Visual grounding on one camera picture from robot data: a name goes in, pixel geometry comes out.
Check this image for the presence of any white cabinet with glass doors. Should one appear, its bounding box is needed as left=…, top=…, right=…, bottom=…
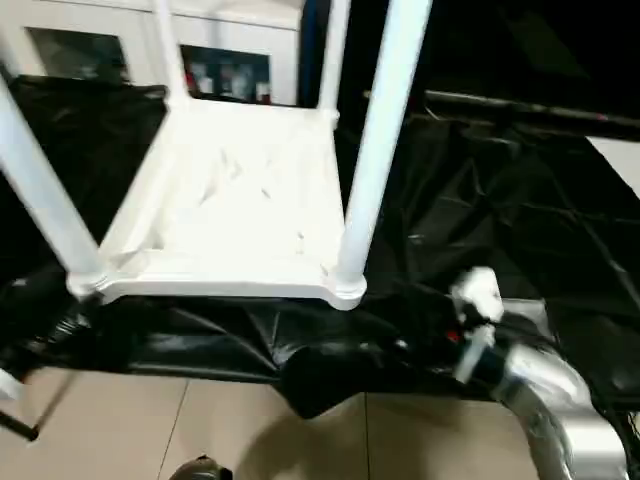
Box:
left=0, top=0, right=304, bottom=107

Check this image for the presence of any long black rod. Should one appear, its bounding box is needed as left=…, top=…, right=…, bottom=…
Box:
left=424, top=89, right=640, bottom=126

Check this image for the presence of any white plastic table leg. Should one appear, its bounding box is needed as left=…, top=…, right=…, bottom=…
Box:
left=316, top=0, right=352, bottom=119
left=338, top=0, right=435, bottom=296
left=151, top=0, right=194, bottom=106
left=0, top=59, right=104, bottom=291

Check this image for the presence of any white flat board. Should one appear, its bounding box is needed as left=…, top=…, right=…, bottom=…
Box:
left=589, top=135, right=640, bottom=191

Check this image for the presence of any white plastic table top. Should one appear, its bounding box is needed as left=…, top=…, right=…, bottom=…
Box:
left=67, top=94, right=369, bottom=312

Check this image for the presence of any grey rounded robot foot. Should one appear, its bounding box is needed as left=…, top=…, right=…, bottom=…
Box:
left=172, top=453, right=231, bottom=480

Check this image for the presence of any black mat cover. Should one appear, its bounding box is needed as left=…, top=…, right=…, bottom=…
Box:
left=0, top=74, right=640, bottom=421

